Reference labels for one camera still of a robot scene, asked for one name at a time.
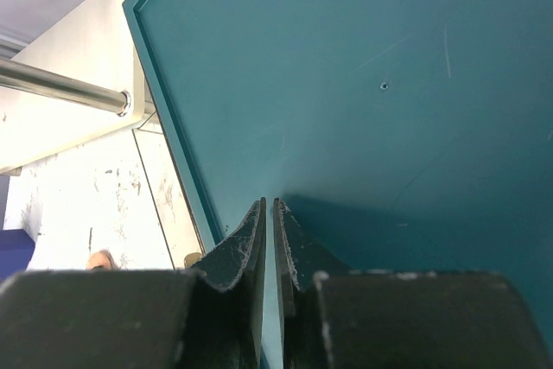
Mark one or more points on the gold cosmetic jar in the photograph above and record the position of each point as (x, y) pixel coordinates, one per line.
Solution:
(191, 259)

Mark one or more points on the blue ring binder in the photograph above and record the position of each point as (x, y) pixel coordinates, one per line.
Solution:
(16, 250)

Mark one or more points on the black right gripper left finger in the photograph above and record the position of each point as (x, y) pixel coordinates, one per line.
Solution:
(225, 315)

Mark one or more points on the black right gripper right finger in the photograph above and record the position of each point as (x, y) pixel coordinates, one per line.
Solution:
(298, 257)

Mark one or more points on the pink makeup sponge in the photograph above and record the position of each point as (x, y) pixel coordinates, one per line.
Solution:
(101, 260)

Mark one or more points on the teal drawer cabinet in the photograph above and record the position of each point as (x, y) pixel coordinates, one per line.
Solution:
(403, 135)

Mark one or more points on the white two-tier shelf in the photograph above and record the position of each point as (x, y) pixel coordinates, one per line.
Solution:
(84, 40)

